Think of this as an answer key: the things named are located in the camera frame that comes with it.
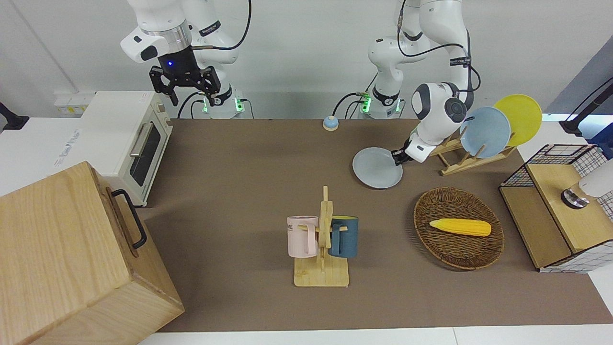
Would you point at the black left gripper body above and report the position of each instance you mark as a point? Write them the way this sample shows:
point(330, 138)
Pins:
point(407, 149)

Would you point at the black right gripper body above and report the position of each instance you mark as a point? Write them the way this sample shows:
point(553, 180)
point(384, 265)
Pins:
point(179, 64)

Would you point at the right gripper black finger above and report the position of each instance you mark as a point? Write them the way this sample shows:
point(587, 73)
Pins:
point(215, 97)
point(174, 97)

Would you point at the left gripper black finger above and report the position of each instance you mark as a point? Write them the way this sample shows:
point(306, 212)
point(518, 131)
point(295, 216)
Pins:
point(397, 158)

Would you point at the gray plate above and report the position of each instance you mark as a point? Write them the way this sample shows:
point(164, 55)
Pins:
point(376, 168)

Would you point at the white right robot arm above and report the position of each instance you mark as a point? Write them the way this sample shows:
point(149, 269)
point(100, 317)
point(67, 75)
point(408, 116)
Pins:
point(158, 19)

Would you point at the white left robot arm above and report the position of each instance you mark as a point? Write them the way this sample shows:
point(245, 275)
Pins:
point(433, 100)

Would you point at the wooden plate rack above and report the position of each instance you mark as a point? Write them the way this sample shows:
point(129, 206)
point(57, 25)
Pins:
point(462, 165)

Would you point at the light blue plate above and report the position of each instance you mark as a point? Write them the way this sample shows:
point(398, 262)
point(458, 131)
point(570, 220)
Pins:
point(484, 133)

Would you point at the yellow plate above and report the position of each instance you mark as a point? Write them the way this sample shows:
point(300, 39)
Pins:
point(524, 117)

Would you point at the white toaster oven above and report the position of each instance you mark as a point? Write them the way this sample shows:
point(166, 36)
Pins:
point(115, 129)

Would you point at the blue call bell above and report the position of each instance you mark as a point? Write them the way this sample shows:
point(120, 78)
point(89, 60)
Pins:
point(330, 123)

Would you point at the yellow corn cob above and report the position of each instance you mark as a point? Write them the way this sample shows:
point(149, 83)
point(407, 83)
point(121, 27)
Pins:
point(462, 227)

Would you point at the dark blue mug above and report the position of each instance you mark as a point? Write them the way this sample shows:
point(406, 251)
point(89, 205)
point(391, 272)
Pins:
point(346, 239)

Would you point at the brown table mat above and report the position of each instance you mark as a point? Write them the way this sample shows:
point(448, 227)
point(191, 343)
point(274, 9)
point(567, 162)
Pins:
point(249, 191)

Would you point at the brown wicker basket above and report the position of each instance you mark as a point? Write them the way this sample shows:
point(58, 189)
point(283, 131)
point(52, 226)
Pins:
point(455, 249)

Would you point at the pink mug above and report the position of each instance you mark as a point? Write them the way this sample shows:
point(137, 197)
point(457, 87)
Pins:
point(300, 237)

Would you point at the wooden mug rack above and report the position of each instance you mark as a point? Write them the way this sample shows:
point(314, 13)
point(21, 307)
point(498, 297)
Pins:
point(322, 275)

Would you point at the white cylinder with metal end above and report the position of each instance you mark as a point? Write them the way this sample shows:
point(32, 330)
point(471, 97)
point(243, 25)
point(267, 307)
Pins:
point(594, 184)

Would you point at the light wooden box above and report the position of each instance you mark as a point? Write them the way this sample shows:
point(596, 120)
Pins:
point(62, 258)

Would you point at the white wall socket strip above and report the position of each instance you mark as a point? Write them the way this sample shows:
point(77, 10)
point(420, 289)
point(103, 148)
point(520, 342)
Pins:
point(72, 103)

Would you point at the black camera stand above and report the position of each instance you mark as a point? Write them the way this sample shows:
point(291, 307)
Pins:
point(582, 115)
point(12, 120)

